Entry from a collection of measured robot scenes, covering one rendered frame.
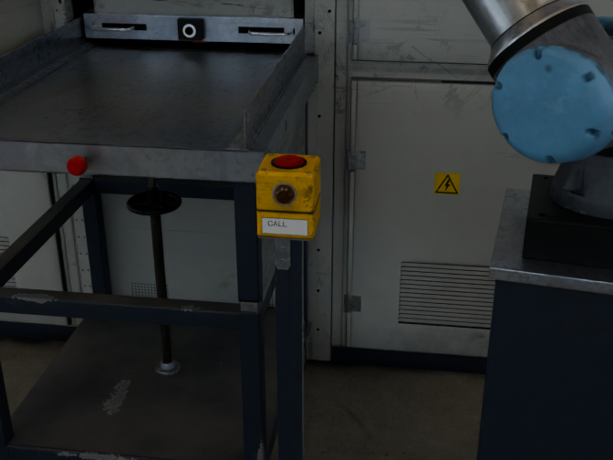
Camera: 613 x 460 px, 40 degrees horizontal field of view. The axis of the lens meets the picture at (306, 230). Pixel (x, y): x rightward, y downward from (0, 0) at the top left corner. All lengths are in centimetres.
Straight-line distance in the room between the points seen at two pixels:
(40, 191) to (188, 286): 46
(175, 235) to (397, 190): 60
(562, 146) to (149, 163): 68
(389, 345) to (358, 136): 59
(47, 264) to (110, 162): 99
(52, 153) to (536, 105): 81
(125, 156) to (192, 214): 79
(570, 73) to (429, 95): 96
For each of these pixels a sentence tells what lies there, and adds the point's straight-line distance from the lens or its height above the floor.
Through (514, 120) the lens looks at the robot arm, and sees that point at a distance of 111.
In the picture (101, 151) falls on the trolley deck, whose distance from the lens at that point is 145.
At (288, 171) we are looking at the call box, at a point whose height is 90.
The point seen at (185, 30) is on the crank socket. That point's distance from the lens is 207.
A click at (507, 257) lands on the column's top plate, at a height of 75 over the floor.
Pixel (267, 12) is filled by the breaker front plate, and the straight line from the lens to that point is 206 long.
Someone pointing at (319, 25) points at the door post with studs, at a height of 92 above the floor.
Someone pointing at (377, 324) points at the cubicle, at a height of 14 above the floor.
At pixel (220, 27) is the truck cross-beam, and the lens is 208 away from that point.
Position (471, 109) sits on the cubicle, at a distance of 201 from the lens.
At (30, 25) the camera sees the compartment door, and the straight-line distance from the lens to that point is 214.
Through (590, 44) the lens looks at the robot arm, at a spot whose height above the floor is 108.
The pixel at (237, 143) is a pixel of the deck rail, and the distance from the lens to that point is 140.
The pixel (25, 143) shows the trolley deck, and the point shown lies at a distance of 150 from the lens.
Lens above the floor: 130
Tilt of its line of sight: 25 degrees down
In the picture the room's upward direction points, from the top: straight up
